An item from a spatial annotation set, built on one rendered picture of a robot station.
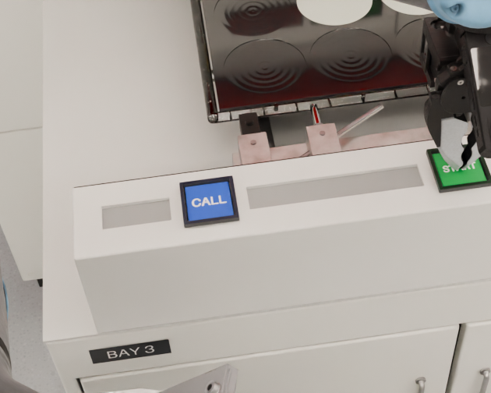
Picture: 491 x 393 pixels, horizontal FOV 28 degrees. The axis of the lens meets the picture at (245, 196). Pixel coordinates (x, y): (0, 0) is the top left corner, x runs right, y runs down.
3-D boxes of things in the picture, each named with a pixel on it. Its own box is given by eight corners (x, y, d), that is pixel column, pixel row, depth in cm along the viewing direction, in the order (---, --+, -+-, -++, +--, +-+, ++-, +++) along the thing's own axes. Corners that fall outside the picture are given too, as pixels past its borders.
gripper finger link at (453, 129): (447, 134, 104) (457, 70, 96) (462, 176, 100) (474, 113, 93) (418, 138, 103) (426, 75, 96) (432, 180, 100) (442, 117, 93)
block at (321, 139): (305, 142, 115) (305, 125, 113) (333, 138, 115) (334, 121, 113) (317, 194, 110) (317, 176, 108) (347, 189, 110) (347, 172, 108)
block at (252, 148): (238, 151, 115) (237, 134, 113) (266, 147, 115) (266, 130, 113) (247, 203, 110) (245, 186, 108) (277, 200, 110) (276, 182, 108)
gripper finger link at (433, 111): (465, 131, 97) (476, 67, 91) (470, 144, 96) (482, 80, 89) (418, 137, 97) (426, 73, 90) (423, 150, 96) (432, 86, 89)
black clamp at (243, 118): (239, 126, 117) (238, 111, 115) (257, 124, 117) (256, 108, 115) (242, 147, 115) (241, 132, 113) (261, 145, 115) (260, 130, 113)
